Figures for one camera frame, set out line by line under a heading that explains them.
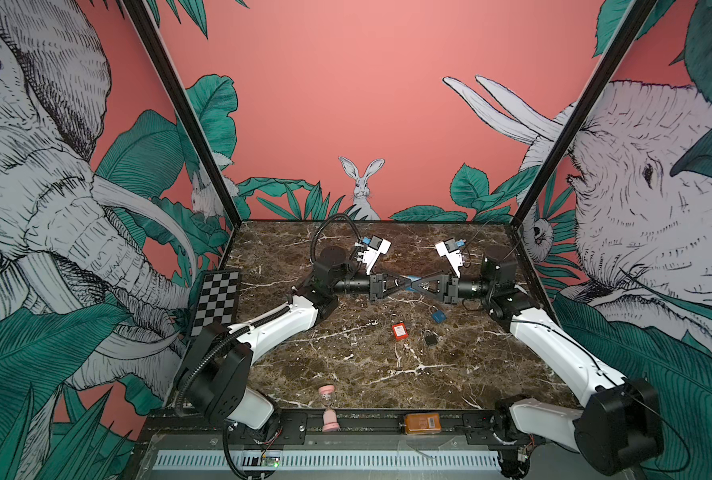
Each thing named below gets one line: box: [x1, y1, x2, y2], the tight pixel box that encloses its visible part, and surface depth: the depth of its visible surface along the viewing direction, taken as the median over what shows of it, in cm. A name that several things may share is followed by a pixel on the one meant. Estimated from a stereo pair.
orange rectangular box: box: [403, 413, 441, 435], surface depth 73 cm
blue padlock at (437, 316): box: [429, 305, 447, 324], surface depth 97 cm
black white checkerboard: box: [190, 269, 240, 337], surface depth 97 cm
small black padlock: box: [424, 329, 439, 347], surface depth 92 cm
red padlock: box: [391, 323, 409, 341], surface depth 92 cm
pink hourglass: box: [318, 384, 341, 432], surface depth 77 cm
